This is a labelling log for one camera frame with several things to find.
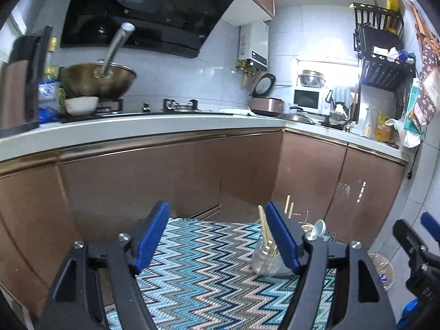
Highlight glass pan lid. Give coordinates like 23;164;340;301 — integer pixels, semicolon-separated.
278;106;315;124

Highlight grey blue towel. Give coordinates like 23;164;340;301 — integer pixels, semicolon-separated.
332;86;354;109

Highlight black range hood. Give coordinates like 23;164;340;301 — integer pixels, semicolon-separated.
60;0;242;59

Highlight bunch of wooden chopsticks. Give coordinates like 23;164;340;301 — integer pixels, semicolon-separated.
258;195;310;257

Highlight copper electric kettle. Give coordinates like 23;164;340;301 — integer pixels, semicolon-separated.
0;25;54;139

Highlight copper rice cooker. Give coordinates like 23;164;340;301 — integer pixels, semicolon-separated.
249;71;285;117

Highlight white ceramic spoon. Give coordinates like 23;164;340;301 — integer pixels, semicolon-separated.
305;219;327;242

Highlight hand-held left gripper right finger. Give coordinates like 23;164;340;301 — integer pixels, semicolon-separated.
265;201;391;330

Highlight brown floral apron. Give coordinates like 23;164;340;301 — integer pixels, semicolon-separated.
412;31;440;126

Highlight teal patterned bag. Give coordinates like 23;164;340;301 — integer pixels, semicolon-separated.
405;78;422;134

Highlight black dish rack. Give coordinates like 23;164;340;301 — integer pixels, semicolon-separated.
349;2;417;134

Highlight white plastic bag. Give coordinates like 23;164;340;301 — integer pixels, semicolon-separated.
385;117;424;149

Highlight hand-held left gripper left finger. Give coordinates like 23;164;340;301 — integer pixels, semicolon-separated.
39;201;170;330

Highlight bin with plastic liner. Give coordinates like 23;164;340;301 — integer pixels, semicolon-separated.
367;252;395;291

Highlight yellow roll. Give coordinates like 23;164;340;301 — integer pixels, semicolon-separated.
386;0;401;31

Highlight oil bottle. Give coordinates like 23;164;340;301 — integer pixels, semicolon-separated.
44;37;60;80

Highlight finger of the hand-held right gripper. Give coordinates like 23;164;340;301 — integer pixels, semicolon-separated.
393;219;440;304
421;212;440;243

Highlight clear glass jar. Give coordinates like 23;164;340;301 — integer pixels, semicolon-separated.
250;234;297;276

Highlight white microwave oven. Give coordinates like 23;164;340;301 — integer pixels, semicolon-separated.
293;88;324;109

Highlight orange liquid bottle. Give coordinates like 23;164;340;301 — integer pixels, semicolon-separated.
375;111;392;142

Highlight zigzag patterned woven mat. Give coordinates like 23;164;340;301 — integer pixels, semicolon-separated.
106;218;338;330

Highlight black gas stove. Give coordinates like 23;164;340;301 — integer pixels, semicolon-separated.
60;98;221;123

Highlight clear plastic bottle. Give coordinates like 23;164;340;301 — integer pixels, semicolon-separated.
364;108;375;137

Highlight copper kitchen base cabinets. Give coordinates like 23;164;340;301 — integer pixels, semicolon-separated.
0;127;407;317

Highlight white bowl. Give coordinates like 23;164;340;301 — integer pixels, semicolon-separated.
64;96;100;116

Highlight steel pot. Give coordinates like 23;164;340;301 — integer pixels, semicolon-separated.
298;70;326;88

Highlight steel wok with handle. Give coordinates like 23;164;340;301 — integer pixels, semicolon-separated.
60;22;137;99

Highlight blue and white packet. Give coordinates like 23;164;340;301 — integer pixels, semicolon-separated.
37;80;63;123

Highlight white water heater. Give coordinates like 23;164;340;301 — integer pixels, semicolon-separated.
238;21;269;68

